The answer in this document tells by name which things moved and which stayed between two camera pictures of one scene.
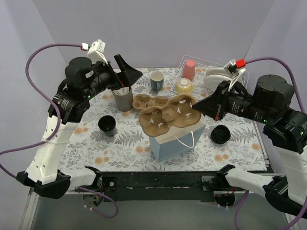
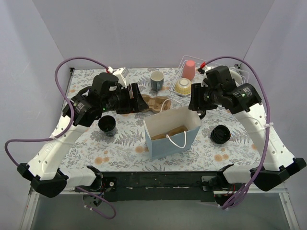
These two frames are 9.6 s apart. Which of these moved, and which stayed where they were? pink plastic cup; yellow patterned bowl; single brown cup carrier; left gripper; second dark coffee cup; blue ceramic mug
Moved: single brown cup carrier; left gripper
Stayed: yellow patterned bowl; second dark coffee cup; pink plastic cup; blue ceramic mug
